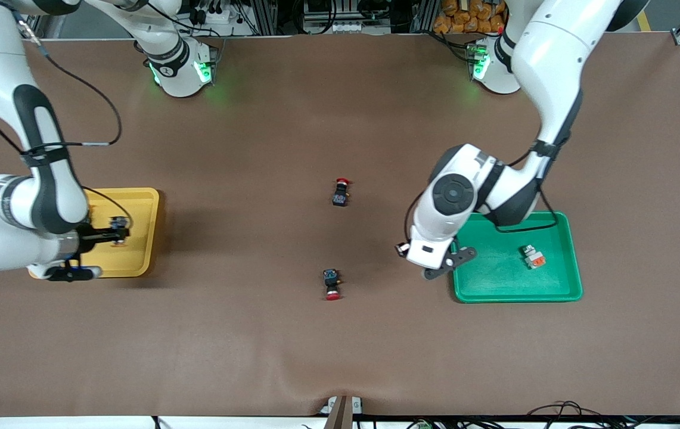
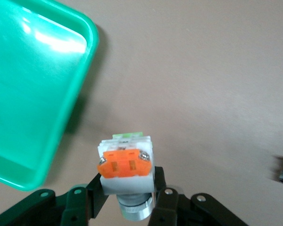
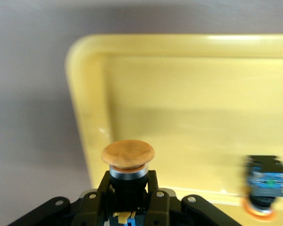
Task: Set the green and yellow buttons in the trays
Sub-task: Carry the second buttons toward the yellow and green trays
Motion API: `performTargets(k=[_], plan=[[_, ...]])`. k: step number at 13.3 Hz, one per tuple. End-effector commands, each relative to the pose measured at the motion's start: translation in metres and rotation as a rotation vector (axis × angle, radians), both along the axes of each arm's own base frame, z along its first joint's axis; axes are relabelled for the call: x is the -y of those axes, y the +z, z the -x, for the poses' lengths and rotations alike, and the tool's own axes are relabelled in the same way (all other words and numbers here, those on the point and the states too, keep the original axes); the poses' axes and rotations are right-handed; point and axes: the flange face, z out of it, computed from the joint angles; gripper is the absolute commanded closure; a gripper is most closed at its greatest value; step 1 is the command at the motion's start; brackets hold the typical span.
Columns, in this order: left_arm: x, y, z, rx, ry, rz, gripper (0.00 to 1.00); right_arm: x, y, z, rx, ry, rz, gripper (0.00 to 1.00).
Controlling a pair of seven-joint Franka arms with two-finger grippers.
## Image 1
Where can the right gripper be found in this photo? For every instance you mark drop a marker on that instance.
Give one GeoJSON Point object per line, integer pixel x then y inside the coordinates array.
{"type": "Point", "coordinates": [86, 237]}

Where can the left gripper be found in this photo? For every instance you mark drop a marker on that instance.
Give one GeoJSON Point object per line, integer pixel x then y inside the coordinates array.
{"type": "Point", "coordinates": [401, 252]}

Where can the yellow push button black block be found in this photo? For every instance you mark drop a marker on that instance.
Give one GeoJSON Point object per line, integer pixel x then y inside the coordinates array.
{"type": "Point", "coordinates": [118, 224]}

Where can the green button white orange block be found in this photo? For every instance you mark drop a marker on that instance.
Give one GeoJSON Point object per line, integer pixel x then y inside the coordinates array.
{"type": "Point", "coordinates": [533, 257]}

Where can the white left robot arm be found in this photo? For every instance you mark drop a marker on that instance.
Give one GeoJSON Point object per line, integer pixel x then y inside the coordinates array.
{"type": "Point", "coordinates": [554, 59]}

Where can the yellow plastic tray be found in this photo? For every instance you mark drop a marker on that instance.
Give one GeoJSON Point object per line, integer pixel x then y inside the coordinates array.
{"type": "Point", "coordinates": [137, 208]}

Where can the green plastic tray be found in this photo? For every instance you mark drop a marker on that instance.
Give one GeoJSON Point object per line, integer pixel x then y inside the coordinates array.
{"type": "Point", "coordinates": [494, 280]}

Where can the red mushroom push button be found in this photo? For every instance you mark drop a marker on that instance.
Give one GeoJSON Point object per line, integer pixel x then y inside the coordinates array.
{"type": "Point", "coordinates": [340, 196]}
{"type": "Point", "coordinates": [331, 280]}

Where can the brown table mat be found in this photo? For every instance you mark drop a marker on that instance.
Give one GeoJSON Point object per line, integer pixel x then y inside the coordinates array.
{"type": "Point", "coordinates": [340, 345]}

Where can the table edge clamp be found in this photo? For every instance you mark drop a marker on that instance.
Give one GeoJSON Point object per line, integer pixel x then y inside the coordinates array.
{"type": "Point", "coordinates": [340, 411]}

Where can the orange bag of items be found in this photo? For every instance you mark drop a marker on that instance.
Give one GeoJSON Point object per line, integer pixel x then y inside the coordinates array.
{"type": "Point", "coordinates": [465, 18]}

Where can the white terminal strip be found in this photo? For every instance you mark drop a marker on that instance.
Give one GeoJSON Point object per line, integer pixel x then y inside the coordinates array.
{"type": "Point", "coordinates": [345, 27]}

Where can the power strip with black plugs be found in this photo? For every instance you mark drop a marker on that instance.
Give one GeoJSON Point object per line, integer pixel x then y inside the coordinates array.
{"type": "Point", "coordinates": [214, 15]}

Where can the aluminium frame post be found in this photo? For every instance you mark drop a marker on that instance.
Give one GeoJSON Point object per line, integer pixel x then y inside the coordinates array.
{"type": "Point", "coordinates": [423, 15]}
{"type": "Point", "coordinates": [265, 15]}

